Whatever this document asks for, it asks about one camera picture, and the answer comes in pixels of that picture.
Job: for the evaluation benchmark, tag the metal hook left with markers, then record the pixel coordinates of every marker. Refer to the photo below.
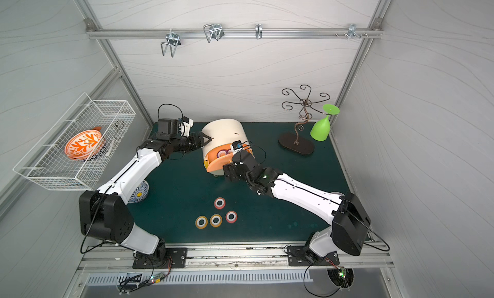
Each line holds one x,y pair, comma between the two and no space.
171,43

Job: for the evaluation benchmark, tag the cream round drawer cabinet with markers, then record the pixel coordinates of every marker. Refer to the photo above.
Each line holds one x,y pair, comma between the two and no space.
225,132

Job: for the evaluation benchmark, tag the green plastic goblet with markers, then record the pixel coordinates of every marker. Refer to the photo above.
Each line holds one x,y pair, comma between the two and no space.
321,129

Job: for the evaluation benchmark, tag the metal hook small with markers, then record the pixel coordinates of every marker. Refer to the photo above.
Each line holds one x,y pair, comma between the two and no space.
258,31

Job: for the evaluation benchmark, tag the brown metal cup stand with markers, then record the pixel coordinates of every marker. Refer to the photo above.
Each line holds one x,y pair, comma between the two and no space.
294,141

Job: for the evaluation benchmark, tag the aluminium top rail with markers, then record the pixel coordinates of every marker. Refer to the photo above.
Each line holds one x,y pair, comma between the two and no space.
230,33

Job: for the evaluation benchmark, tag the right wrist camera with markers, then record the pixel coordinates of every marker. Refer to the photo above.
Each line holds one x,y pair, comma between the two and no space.
236,146

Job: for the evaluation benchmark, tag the orange patterned plate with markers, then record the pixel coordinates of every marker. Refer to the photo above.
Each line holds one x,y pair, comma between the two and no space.
85,144

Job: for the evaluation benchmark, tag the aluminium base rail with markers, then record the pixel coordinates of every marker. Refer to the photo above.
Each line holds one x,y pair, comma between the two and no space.
271,255

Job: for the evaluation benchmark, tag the orange tape roll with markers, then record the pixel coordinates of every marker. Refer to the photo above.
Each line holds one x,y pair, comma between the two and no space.
216,220
201,222

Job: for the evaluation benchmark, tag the red tape roll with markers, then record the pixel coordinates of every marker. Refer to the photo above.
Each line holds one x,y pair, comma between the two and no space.
231,217
219,203

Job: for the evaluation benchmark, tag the white wire basket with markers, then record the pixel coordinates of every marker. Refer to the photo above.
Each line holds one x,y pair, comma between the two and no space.
46,163

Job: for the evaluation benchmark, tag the metal hook right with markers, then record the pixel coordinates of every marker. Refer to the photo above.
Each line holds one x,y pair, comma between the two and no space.
352,33

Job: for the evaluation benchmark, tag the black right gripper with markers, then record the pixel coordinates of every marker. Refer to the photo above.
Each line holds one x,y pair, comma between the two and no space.
231,171

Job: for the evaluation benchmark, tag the orange tape roll right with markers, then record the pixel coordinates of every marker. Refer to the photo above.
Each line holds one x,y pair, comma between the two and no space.
216,220

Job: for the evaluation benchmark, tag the metal hook middle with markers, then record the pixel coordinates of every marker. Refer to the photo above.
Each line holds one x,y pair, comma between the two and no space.
213,32

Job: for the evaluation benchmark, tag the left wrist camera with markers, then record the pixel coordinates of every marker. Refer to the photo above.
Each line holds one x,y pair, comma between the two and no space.
185,125

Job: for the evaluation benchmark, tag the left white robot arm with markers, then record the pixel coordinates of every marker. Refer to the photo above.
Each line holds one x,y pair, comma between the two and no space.
104,214

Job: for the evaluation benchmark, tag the blue patterned cup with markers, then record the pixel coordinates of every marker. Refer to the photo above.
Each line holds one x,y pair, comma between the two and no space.
140,193

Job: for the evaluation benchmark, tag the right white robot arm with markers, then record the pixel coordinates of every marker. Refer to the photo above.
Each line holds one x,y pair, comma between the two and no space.
348,222

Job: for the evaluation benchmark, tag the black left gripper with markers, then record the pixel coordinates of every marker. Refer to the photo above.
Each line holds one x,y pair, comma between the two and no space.
195,142

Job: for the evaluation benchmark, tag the orange tape roll left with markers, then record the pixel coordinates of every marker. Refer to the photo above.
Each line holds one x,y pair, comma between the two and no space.
201,222

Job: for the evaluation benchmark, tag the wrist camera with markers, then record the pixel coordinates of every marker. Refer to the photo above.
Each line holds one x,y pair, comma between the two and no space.
185,125
236,146

